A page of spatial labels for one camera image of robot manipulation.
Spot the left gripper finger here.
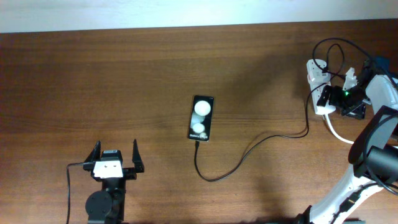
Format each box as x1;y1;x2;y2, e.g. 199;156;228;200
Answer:
83;141;101;170
132;139;144;173

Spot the black charger cable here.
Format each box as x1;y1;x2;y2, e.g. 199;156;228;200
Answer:
194;42;346;182

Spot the black smartphone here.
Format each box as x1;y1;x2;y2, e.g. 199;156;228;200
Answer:
187;95;214;142

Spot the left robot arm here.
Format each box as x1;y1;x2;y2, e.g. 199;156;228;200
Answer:
83;140;145;224

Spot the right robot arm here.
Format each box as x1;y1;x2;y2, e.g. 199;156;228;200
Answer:
294;58;397;223

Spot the white power strip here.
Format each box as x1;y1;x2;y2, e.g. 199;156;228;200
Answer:
306;59;336;115

